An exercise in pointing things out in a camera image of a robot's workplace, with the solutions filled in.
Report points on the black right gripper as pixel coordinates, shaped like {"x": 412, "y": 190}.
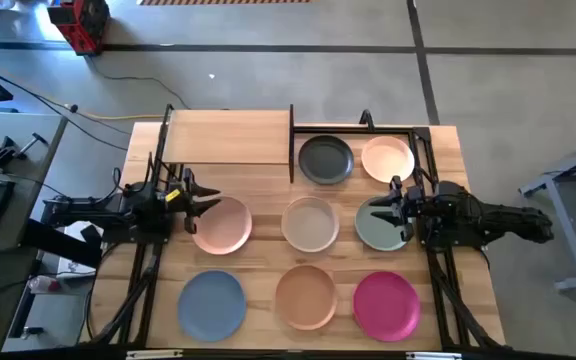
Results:
{"x": 409, "y": 207}

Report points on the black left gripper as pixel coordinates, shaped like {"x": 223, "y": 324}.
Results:
{"x": 185, "y": 200}

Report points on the pink plate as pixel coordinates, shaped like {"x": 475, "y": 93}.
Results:
{"x": 225, "y": 227}

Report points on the dark grey plate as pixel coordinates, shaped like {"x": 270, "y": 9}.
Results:
{"x": 326, "y": 160}

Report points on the pale beige plate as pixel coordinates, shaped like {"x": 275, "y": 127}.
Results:
{"x": 310, "y": 224}

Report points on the magenta plate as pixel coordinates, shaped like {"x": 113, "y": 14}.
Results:
{"x": 387, "y": 306}

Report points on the blue plate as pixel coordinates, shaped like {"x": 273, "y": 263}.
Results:
{"x": 211, "y": 306}

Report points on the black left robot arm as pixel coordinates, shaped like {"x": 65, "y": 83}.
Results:
{"x": 93, "y": 207}

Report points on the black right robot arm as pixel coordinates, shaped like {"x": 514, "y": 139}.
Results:
{"x": 493, "y": 220}

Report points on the black metal rack shelf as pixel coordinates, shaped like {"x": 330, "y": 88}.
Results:
{"x": 225, "y": 136}

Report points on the sage green plate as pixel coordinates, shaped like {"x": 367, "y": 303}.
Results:
{"x": 378, "y": 236}

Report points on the light peach plate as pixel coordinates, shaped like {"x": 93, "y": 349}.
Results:
{"x": 387, "y": 159}

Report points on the orange plate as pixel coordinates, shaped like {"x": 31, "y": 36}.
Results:
{"x": 306, "y": 300}

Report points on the grey desk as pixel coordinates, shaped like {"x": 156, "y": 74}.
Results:
{"x": 13, "y": 130}

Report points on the black desk clamp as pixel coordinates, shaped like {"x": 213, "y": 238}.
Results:
{"x": 3, "y": 152}

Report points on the red and black equipment cart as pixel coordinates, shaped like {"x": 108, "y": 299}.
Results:
{"x": 80, "y": 22}

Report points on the black aluminium rig frame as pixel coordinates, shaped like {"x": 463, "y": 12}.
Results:
{"x": 288, "y": 356}

